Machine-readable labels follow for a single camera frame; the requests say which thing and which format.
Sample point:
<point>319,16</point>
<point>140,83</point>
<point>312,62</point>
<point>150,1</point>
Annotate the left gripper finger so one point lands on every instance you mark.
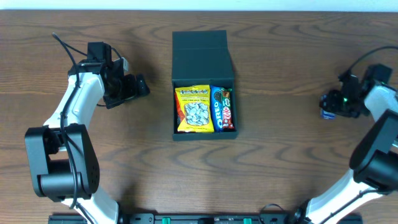
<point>142,87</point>
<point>131,89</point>

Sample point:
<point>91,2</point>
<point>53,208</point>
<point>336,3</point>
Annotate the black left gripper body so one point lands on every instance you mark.
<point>131,88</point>

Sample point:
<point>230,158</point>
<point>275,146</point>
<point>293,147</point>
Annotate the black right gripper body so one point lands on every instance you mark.
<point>329,104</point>

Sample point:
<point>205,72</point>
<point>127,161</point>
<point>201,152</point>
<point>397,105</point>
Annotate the small blue barcode packet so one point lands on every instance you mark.
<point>324,114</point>

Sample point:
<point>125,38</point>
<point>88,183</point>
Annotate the yellow sunflower seed packet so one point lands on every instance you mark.
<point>195,104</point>

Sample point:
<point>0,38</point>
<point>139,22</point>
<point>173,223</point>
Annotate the black rectangular box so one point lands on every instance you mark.
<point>203,58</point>

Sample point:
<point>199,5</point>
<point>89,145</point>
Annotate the blue Oreo packet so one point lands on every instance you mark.
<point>216,108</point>

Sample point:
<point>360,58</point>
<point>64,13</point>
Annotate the green red KitKat bar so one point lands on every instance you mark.
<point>227,122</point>

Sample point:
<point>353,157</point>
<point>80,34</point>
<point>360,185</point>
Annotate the red snack packet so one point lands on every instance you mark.
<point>180,114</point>

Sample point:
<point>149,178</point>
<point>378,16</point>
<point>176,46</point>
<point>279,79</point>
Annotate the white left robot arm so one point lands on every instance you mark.
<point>62,160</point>

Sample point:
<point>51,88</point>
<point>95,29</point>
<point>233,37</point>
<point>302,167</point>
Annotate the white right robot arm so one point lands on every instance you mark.
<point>372,170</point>

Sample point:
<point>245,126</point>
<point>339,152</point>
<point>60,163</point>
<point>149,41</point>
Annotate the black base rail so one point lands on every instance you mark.
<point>149,218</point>

